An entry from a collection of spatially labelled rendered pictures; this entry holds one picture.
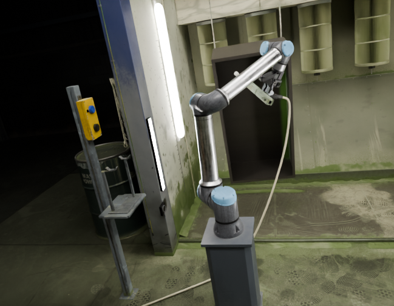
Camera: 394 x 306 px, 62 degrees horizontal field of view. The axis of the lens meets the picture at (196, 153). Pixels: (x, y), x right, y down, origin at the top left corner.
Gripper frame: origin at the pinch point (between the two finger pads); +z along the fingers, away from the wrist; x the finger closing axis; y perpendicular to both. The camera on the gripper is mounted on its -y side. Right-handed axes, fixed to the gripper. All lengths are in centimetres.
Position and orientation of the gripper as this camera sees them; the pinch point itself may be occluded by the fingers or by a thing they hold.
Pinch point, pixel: (263, 95)
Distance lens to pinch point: 238.0
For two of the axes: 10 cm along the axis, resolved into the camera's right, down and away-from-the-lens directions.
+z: -2.8, 8.1, 5.2
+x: -3.9, -5.9, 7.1
